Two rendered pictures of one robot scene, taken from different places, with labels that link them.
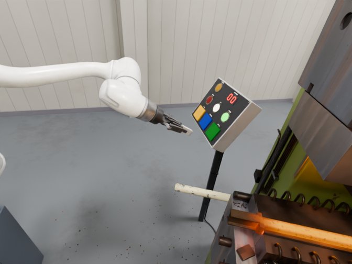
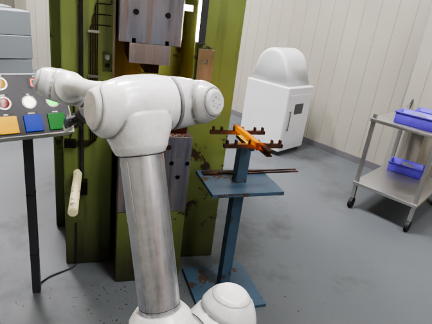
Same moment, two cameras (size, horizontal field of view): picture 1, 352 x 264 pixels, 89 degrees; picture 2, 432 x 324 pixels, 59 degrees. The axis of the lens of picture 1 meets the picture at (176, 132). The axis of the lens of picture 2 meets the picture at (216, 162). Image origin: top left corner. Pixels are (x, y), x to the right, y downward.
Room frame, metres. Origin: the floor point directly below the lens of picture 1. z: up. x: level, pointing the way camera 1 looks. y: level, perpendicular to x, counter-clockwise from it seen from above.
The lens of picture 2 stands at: (0.84, 1.62, 1.56)
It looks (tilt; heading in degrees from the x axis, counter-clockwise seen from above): 21 degrees down; 243
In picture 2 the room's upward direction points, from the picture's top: 7 degrees clockwise
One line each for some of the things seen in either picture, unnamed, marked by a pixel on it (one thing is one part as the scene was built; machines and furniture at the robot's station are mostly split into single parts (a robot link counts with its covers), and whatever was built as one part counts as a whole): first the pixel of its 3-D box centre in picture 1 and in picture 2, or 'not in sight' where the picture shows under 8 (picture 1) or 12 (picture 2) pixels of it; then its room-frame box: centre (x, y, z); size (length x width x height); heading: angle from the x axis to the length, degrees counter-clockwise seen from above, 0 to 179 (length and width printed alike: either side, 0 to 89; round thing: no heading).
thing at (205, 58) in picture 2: not in sight; (204, 65); (-0.01, -0.36, 1.27); 0.09 x 0.02 x 0.17; 171
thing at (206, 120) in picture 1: (206, 121); (33, 123); (0.85, -0.16, 1.01); 0.07 x 0.05 x 0.07; 16
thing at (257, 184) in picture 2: not in sight; (238, 182); (-0.14, -0.02, 0.71); 0.40 x 0.30 x 0.02; 175
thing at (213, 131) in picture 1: (213, 132); (56, 121); (0.76, -0.19, 1.01); 0.07 x 0.05 x 0.07; 16
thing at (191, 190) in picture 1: (211, 194); (75, 191); (0.68, -0.24, 0.62); 0.44 x 0.05 x 0.05; 81
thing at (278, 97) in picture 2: not in sight; (278, 99); (-1.91, -2.38, 0.62); 0.69 x 0.57 x 1.24; 108
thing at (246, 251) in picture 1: (245, 252); not in sight; (0.25, -0.24, 0.92); 0.04 x 0.03 x 0.01; 113
